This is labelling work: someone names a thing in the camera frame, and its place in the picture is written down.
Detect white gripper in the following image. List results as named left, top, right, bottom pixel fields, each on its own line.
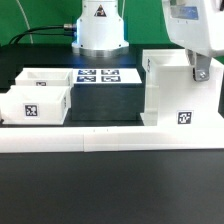
left=162, top=0, right=224, bottom=82

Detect white drawer cabinet frame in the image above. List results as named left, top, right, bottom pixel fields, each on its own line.
left=141, top=49, right=224, bottom=127

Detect white front drawer box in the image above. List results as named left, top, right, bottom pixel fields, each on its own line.
left=0, top=85, right=71, bottom=125

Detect white drawer box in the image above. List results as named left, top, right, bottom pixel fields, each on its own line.
left=15, top=68, right=73, bottom=87
left=0, top=85, right=71, bottom=125

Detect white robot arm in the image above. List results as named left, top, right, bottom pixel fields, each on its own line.
left=72, top=0, right=224, bottom=82

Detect white rear drawer box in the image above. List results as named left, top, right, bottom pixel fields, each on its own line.
left=15, top=68, right=73, bottom=87

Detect white marker base plate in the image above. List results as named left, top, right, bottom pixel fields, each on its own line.
left=73, top=68, right=141, bottom=84

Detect black cable bundle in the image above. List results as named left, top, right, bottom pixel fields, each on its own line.
left=8, top=23, right=78, bottom=46

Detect thin white cable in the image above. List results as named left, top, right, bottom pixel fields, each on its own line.
left=15, top=0, right=35, bottom=45

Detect white L-shaped boundary rail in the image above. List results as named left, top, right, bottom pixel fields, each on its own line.
left=0, top=126, right=224, bottom=153

